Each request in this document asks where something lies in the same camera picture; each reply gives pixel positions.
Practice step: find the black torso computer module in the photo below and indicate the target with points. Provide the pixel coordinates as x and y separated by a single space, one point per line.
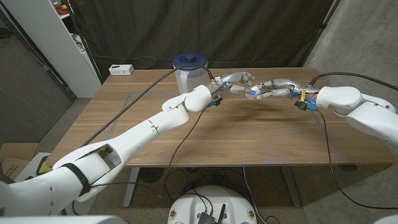
206 219

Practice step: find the black torso antenna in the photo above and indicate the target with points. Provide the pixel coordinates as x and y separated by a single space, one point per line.
221 214

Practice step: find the frosted pitcher with blue lid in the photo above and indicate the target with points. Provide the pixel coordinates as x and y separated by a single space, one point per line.
189 79

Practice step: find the black backdrop stand pole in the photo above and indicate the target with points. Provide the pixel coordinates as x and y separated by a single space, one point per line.
323 27
80 31

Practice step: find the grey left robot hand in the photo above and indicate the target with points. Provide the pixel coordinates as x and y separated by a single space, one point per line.
233 76

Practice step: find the white shelf cabinet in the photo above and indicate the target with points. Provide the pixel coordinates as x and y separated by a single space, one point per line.
56 40

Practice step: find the white yellow black floor base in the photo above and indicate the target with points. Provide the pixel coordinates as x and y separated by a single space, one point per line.
29 169

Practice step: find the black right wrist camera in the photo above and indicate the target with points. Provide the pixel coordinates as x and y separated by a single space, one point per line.
301 105

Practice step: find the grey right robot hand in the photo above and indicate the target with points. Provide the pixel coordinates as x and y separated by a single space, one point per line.
281 83

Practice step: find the red shelf item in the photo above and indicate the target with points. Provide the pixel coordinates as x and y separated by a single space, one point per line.
62 11

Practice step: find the white AirPods case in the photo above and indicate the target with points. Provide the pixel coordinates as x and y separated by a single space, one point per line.
255 90

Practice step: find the white table leg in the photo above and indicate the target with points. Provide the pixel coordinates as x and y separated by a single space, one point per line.
130 186

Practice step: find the black backdrop curtain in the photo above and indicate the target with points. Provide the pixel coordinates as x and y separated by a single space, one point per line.
248 31

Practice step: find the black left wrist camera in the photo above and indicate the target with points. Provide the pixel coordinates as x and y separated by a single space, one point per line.
217 101

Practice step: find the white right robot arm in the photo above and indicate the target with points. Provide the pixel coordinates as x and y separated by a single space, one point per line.
367 112

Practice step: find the white power strip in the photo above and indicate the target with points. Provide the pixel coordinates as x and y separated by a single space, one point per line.
121 70

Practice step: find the plain cardboard box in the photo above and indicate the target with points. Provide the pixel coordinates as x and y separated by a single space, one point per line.
21 149

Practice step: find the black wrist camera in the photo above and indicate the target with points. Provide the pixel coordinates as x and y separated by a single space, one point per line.
217 101
301 105

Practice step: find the black round floor fan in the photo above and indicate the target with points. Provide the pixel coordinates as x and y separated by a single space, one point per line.
152 175

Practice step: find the white robot torso base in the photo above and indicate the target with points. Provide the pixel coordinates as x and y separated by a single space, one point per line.
192 205

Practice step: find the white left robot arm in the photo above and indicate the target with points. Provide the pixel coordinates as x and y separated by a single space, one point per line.
140 137

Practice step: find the printed cardboard box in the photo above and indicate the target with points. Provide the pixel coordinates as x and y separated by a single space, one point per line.
11 168

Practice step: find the grey table leg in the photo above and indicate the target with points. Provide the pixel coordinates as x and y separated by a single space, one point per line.
290 186

